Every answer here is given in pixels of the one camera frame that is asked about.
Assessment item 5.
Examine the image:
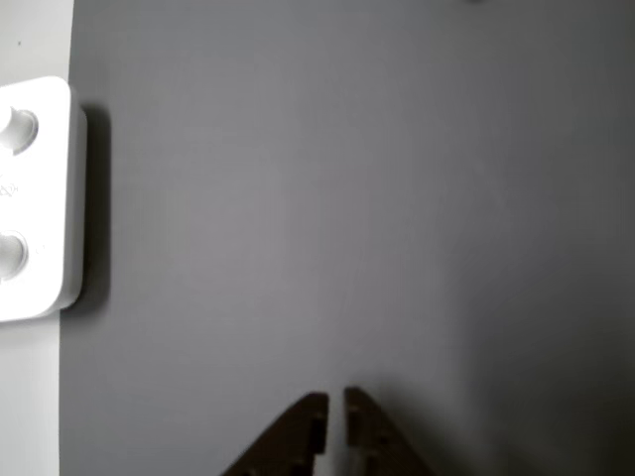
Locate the grey desk mat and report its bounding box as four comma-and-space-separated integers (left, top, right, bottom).
58, 0, 635, 476

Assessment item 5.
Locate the white device with round knobs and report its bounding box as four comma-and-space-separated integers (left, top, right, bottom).
0, 74, 88, 323

